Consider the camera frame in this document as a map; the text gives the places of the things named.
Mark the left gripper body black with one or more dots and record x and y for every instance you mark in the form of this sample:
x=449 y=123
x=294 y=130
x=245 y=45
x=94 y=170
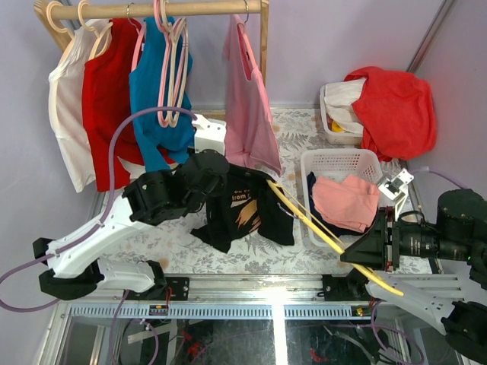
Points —
x=195 y=205

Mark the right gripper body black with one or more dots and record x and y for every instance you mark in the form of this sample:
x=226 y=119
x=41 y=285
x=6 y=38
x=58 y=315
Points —
x=393 y=242

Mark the black t shirt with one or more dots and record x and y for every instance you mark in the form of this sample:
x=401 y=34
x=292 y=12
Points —
x=247 y=204

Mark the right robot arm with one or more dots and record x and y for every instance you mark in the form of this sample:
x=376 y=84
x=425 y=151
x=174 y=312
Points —
x=457 y=242

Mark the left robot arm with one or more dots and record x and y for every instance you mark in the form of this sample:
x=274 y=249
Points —
x=76 y=265

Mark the navy blue folded shirt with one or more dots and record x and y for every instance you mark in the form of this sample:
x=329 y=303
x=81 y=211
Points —
x=317 y=219

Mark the salmon pink folded shirt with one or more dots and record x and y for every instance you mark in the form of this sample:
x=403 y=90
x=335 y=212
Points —
x=351 y=204

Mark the pink t shirt on hanger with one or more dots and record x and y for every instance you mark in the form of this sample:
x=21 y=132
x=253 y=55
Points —
x=250 y=140

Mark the blue t shirt on hanger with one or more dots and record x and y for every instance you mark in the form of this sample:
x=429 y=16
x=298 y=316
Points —
x=160 y=147

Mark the red t shirt on hanger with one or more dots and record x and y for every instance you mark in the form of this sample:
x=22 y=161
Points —
x=106 y=103

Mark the pink empty hanger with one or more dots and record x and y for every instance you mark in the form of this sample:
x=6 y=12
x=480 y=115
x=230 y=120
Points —
x=166 y=97

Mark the beige empty hanger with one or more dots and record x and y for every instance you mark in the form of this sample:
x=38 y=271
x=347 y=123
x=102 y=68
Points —
x=179 y=63

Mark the white t shirt on hanger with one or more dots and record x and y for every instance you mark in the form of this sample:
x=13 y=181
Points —
x=64 y=105

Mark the peach hanger far left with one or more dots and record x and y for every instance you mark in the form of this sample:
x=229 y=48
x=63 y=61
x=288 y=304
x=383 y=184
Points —
x=55 y=23

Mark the floral table mat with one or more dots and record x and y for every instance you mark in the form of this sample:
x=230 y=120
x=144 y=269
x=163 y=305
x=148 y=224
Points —
x=172 y=245

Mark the white laundry basket front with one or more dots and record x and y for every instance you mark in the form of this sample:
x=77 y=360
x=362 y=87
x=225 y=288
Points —
x=337 y=164

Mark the white laundry basket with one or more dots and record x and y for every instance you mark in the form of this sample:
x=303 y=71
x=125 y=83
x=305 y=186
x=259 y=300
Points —
x=338 y=138
x=337 y=164

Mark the white laundry basket back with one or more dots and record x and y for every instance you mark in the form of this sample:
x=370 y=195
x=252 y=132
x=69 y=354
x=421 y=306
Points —
x=338 y=138

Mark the yellow item in back basket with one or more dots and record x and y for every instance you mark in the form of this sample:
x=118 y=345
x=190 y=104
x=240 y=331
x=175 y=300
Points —
x=335 y=127

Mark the red orange cloth on basket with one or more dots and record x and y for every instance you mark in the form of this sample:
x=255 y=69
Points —
x=396 y=110

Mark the white cloth in back basket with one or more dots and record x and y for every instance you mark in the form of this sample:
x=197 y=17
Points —
x=338 y=99

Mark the wooden clothes rack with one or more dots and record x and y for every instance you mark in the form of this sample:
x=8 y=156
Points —
x=184 y=9

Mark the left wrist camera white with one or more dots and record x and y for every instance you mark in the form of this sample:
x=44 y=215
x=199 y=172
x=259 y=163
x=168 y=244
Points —
x=209 y=134

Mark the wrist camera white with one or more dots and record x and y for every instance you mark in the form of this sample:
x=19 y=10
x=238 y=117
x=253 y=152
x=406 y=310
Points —
x=396 y=189
x=209 y=134

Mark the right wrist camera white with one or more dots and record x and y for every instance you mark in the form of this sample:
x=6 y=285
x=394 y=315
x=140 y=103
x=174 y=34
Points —
x=396 y=189

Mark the aluminium rail frame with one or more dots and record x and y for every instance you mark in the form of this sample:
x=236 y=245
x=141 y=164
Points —
x=230 y=297

